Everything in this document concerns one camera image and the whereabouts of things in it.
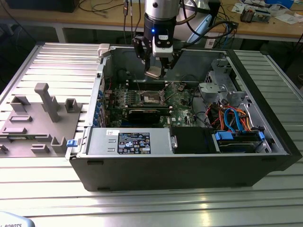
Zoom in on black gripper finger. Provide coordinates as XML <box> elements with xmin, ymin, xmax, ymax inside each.
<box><xmin>132</xmin><ymin>36</ymin><xmax>152</xmax><ymax>72</ymax></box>
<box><xmin>160</xmin><ymin>51</ymin><xmax>181</xmax><ymax>78</ymax></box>

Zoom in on silver CPU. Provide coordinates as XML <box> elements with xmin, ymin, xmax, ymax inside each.
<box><xmin>144</xmin><ymin>66</ymin><xmax>164</xmax><ymax>79</ymax></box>

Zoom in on wire locking lever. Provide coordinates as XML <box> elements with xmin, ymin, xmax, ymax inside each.
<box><xmin>134</xmin><ymin>73</ymin><xmax>143</xmax><ymax>95</ymax></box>

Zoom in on CPU socket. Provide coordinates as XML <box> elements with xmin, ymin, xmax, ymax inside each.
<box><xmin>139</xmin><ymin>91</ymin><xmax>166</xmax><ymax>106</ymax></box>

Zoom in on green motherboard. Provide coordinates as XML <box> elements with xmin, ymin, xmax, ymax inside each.
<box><xmin>104</xmin><ymin>80</ymin><xmax>202</xmax><ymax>130</ymax></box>

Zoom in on metal drive cage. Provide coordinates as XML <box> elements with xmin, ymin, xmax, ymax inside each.
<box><xmin>198</xmin><ymin>58</ymin><xmax>260</xmax><ymax>112</ymax></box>

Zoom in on black graphics card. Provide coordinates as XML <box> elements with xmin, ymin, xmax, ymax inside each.
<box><xmin>127</xmin><ymin>109</ymin><xmax>161</xmax><ymax>125</ymax></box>

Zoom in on wooden desk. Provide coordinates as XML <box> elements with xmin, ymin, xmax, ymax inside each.
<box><xmin>0</xmin><ymin>0</ymin><xmax>303</xmax><ymax>44</ymax></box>

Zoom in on black power supply label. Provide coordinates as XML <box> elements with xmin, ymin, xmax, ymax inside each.
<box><xmin>117</xmin><ymin>132</ymin><xmax>151</xmax><ymax>156</ymax></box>

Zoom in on finned cooler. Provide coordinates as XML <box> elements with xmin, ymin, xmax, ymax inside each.
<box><xmin>240</xmin><ymin>8</ymin><xmax>255</xmax><ymax>24</ymax></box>

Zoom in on grey power supply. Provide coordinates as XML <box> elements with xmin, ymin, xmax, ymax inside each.
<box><xmin>86</xmin><ymin>127</ymin><xmax>172</xmax><ymax>156</ymax></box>

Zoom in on grey metal device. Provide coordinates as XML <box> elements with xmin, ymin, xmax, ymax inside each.
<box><xmin>253</xmin><ymin>9</ymin><xmax>272</xmax><ymax>24</ymax></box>

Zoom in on hard disk in blue carrier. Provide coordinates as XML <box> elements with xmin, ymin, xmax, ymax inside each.
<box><xmin>212</xmin><ymin>131</ymin><xmax>267</xmax><ymax>154</ymax></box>

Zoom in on black PC case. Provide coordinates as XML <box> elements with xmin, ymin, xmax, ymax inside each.
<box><xmin>65</xmin><ymin>44</ymin><xmax>303</xmax><ymax>192</ymax></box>

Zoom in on black monitor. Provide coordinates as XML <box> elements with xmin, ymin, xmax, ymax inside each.
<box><xmin>6</xmin><ymin>0</ymin><xmax>79</xmax><ymax>14</ymax></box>

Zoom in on blue box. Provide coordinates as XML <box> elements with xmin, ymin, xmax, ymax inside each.
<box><xmin>264</xmin><ymin>0</ymin><xmax>295</xmax><ymax>8</ymax></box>

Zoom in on white papers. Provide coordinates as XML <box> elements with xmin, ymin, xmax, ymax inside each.
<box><xmin>274</xmin><ymin>14</ymin><xmax>303</xmax><ymax>24</ymax></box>

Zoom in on grey parts rack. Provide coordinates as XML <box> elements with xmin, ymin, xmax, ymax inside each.
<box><xmin>0</xmin><ymin>82</ymin><xmax>82</xmax><ymax>158</ymax></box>

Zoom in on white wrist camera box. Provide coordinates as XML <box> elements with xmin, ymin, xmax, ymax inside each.
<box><xmin>152</xmin><ymin>35</ymin><xmax>174</xmax><ymax>58</ymax></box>

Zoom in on grey metal cage bracket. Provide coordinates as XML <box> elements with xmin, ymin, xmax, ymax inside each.
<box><xmin>198</xmin><ymin>82</ymin><xmax>227</xmax><ymax>98</ymax></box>

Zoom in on blue flat cable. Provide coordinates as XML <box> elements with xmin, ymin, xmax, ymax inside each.
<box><xmin>223</xmin><ymin>108</ymin><xmax>234</xmax><ymax>132</ymax></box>
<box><xmin>231</xmin><ymin>107</ymin><xmax>246</xmax><ymax>132</ymax></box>

